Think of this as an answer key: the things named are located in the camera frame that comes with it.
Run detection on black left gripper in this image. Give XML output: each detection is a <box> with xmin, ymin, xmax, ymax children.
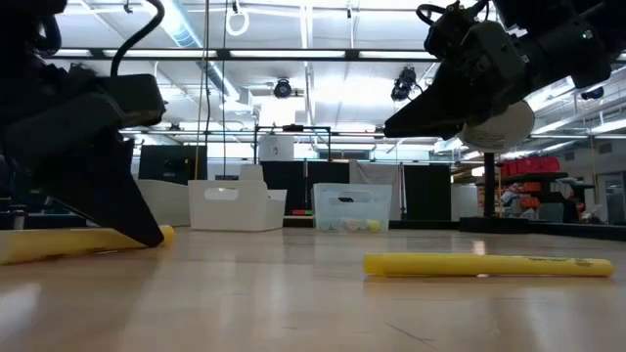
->
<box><xmin>0</xmin><ymin>63</ymin><xmax>165</xmax><ymax>248</ymax></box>

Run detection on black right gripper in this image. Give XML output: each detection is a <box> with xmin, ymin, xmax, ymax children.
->
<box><xmin>383</xmin><ymin>22</ymin><xmax>533</xmax><ymax>141</ymax></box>

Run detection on thick yellow Sharpie highlighter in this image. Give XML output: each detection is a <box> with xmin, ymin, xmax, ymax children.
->
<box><xmin>0</xmin><ymin>224</ymin><xmax>176</xmax><ymax>267</ymax></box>

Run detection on slim yellow highlighter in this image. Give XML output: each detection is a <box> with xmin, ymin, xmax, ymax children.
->
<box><xmin>363</xmin><ymin>251</ymin><xmax>617</xmax><ymax>279</ymax></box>

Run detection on grey translucent plastic bin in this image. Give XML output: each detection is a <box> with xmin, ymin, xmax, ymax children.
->
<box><xmin>134</xmin><ymin>178</ymin><xmax>192</xmax><ymax>228</ymax></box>

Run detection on black desk lamp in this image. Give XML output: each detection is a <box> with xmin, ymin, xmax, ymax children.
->
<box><xmin>457</xmin><ymin>100</ymin><xmax>536</xmax><ymax>232</ymax></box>

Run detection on grey curtain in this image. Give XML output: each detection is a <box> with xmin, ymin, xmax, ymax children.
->
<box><xmin>348</xmin><ymin>160</ymin><xmax>405</xmax><ymax>221</ymax></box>

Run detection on red storage bins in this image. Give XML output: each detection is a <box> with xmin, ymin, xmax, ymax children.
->
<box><xmin>501</xmin><ymin>155</ymin><xmax>561</xmax><ymax>178</ymax></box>

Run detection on black storage shelf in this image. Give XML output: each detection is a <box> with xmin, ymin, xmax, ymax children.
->
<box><xmin>498</xmin><ymin>169</ymin><xmax>598</xmax><ymax>224</ymax></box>

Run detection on clear plastic bin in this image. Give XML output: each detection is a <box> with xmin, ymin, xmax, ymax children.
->
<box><xmin>312</xmin><ymin>182</ymin><xmax>394</xmax><ymax>234</ymax></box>

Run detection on white plastic bin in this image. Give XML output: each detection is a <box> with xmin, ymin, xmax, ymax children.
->
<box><xmin>187</xmin><ymin>180</ymin><xmax>289</xmax><ymax>233</ymax></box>

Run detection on white numbered box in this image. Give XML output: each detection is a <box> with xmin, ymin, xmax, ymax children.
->
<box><xmin>258</xmin><ymin>135</ymin><xmax>295</xmax><ymax>162</ymax></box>

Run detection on black overhead rig bar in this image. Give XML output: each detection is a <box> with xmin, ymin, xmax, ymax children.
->
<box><xmin>48</xmin><ymin>47</ymin><xmax>437</xmax><ymax>64</ymax></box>

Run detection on black ceiling camera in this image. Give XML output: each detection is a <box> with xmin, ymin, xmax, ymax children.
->
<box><xmin>273</xmin><ymin>77</ymin><xmax>293</xmax><ymax>100</ymax></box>
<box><xmin>389</xmin><ymin>66</ymin><xmax>419</xmax><ymax>103</ymax></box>

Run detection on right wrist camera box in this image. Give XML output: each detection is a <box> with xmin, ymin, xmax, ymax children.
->
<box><xmin>423</xmin><ymin>2</ymin><xmax>473</xmax><ymax>63</ymax></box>

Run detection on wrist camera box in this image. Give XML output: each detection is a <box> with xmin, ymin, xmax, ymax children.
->
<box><xmin>423</xmin><ymin>2</ymin><xmax>473</xmax><ymax>63</ymax></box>
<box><xmin>108</xmin><ymin>72</ymin><xmax>167</xmax><ymax>129</ymax></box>

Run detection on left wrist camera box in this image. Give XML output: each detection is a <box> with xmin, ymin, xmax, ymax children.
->
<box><xmin>108</xmin><ymin>72</ymin><xmax>167</xmax><ymax>129</ymax></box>

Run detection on black left camera cable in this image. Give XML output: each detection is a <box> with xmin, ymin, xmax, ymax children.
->
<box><xmin>110</xmin><ymin>0</ymin><xmax>166</xmax><ymax>77</ymax></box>

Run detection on black background rig frame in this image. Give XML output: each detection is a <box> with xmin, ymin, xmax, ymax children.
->
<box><xmin>252</xmin><ymin>124</ymin><xmax>334</xmax><ymax>165</ymax></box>

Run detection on silver ventilation duct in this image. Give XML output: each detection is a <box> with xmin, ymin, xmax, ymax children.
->
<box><xmin>163</xmin><ymin>0</ymin><xmax>255</xmax><ymax>116</ymax></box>

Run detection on white cable ring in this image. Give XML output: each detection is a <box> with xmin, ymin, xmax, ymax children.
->
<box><xmin>225</xmin><ymin>9</ymin><xmax>250</xmax><ymax>37</ymax></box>

